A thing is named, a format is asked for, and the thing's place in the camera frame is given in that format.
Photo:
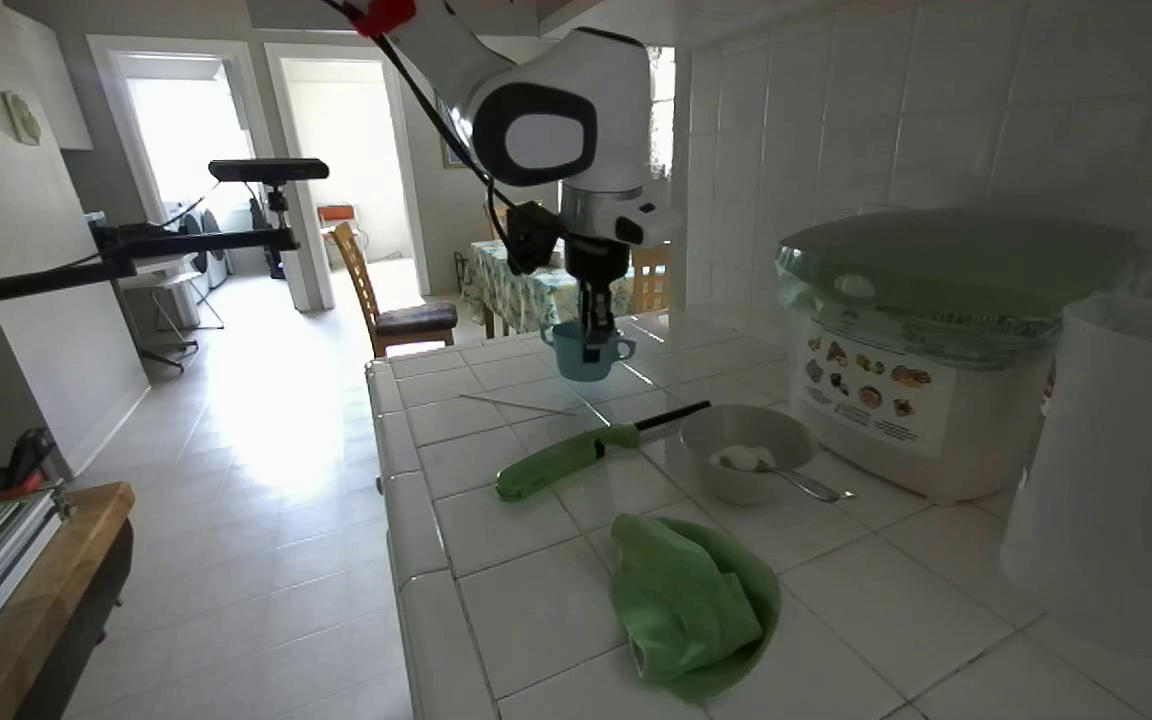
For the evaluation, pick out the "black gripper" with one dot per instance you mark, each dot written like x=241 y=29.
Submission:
x=592 y=262

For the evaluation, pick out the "blue plastic cup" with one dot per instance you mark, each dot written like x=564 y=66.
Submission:
x=584 y=363

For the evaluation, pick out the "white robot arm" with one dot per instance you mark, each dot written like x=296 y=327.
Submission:
x=603 y=81

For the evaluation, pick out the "wooden slatted chair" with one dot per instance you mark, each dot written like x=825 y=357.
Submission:
x=654 y=282

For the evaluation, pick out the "dining table floral tablecloth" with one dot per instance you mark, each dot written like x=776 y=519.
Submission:
x=485 y=286

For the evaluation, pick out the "green stick lighter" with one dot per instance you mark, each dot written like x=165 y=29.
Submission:
x=562 y=463

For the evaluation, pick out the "wooden chair dark seat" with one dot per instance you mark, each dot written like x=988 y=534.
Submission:
x=398 y=320

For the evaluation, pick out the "white food in bowl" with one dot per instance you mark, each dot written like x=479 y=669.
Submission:
x=742 y=458

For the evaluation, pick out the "grey bowl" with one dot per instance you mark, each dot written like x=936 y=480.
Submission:
x=737 y=491

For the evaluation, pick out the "metal spoon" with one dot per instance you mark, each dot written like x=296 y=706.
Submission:
x=822 y=486

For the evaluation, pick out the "green cloth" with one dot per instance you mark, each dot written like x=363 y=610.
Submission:
x=683 y=606

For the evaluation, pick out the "white food steamer green lid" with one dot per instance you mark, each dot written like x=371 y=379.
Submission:
x=930 y=403

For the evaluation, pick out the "black boom bar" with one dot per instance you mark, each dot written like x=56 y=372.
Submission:
x=138 y=254

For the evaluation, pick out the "large white container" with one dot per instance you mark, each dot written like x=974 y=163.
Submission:
x=1116 y=480

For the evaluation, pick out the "red black tool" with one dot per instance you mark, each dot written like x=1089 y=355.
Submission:
x=25 y=463

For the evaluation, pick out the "wooden shelf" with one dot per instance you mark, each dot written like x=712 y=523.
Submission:
x=36 y=603

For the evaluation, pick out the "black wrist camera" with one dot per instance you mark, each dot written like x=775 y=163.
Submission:
x=528 y=242

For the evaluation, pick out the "black camera on stand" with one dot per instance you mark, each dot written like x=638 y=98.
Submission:
x=270 y=170

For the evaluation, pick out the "green wall ornament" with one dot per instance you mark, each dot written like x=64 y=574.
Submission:
x=22 y=117

